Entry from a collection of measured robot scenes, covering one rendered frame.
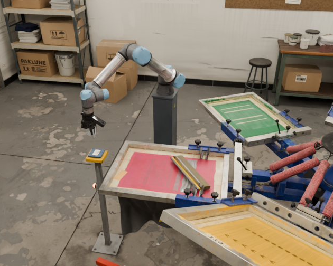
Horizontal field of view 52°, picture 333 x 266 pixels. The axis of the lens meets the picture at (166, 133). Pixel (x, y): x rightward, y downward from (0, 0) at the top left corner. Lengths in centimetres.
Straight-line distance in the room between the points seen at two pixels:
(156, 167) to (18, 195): 192
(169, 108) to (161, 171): 69
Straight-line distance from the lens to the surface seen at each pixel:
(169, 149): 255
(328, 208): 202
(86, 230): 336
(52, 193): 383
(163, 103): 286
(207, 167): 242
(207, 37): 586
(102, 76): 249
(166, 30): 592
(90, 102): 235
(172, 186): 224
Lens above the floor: 239
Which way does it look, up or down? 31 degrees down
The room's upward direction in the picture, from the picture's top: straight up
